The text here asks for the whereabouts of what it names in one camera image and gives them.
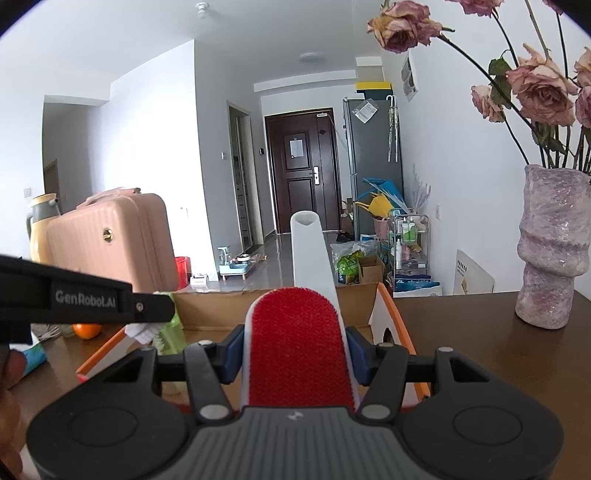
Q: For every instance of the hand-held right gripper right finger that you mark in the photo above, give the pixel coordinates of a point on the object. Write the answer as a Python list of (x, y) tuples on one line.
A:
[(358, 357)]

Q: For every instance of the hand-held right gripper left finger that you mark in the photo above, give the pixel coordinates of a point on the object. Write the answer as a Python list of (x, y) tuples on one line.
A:
[(233, 355)]

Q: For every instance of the cardboard box with orange rim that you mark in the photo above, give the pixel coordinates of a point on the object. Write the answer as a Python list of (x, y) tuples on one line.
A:
[(207, 309)]

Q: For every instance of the red velvet lint brush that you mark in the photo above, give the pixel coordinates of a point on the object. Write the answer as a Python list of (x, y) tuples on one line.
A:
[(295, 350)]

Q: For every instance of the white knitted cloth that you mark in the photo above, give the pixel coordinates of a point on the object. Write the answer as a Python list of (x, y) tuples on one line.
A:
[(143, 333)]

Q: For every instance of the person's left hand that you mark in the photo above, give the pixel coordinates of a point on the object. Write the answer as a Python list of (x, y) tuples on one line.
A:
[(11, 367)]

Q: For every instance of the orange fruit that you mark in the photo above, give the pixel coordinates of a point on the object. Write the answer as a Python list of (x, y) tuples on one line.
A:
[(87, 330)]

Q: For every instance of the pink hard-shell suitcase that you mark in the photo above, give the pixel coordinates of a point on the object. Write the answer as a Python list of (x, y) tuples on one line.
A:
[(115, 258)]

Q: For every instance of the green snack packet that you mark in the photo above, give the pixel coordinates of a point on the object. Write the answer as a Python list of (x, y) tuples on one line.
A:
[(171, 337)]

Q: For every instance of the blue white packet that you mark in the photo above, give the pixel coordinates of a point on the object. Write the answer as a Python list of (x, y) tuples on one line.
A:
[(33, 360)]

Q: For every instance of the yellow thermos jug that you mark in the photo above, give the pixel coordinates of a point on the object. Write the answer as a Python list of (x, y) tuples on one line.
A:
[(41, 230)]

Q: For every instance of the small white floor box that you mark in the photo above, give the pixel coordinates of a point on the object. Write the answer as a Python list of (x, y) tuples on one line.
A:
[(199, 280)]

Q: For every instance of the green plastic bag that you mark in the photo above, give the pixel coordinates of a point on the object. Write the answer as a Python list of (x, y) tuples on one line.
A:
[(348, 270)]

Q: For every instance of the small open cardboard box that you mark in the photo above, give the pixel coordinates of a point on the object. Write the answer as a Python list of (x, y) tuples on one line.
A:
[(371, 270)]

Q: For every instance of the blue pet feeder stand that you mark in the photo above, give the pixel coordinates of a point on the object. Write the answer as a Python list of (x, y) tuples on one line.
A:
[(233, 265)]

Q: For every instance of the white blue printed carton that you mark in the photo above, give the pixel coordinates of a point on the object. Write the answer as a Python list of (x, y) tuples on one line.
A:
[(422, 290)]

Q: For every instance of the dark blue carton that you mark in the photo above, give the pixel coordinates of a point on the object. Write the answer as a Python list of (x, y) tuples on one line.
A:
[(411, 279)]

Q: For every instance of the red plastic bucket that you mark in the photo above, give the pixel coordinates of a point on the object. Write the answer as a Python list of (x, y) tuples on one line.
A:
[(183, 273)]

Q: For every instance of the dark shoes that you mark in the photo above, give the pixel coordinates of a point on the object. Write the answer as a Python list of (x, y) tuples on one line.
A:
[(345, 237)]

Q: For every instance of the pink plastic bucket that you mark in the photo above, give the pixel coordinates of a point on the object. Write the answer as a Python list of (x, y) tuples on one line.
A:
[(381, 228)]

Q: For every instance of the white cardboard board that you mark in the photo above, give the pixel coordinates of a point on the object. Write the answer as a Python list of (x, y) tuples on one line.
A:
[(473, 274)]

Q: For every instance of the dark brown entrance door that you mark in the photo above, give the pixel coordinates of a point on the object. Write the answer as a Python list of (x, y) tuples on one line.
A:
[(300, 203)]

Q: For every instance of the pale purple decorative branches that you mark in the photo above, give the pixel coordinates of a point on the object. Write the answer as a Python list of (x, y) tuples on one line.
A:
[(422, 191)]

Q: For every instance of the grey refrigerator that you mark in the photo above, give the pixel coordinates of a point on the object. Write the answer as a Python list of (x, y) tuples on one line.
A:
[(369, 147)]

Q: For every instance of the white door notice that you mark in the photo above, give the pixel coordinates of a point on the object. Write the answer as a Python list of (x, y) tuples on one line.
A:
[(297, 147)]

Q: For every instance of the pink textured vase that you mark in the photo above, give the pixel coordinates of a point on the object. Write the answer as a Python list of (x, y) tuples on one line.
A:
[(549, 249)]

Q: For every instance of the white folded umbrella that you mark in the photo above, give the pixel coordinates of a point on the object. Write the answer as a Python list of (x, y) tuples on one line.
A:
[(393, 129)]

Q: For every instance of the paper sheet on refrigerator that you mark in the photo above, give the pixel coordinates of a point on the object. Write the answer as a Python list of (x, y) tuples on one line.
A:
[(367, 111)]

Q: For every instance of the yellow black box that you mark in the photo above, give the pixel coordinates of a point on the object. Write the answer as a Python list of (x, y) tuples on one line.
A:
[(374, 90)]

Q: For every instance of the round ceiling lamp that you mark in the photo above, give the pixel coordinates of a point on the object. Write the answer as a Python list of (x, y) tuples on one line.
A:
[(313, 57)]

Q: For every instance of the white ceiling detector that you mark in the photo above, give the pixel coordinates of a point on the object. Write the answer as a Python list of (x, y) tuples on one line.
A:
[(202, 10)]

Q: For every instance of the dried pink rose bouquet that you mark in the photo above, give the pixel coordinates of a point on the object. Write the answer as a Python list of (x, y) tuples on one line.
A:
[(545, 87)]

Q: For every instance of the grey interior door frame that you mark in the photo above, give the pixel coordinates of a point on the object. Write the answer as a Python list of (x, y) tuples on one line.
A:
[(241, 184)]

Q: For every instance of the white wall panel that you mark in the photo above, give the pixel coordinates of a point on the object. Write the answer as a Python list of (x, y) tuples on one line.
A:
[(409, 76)]

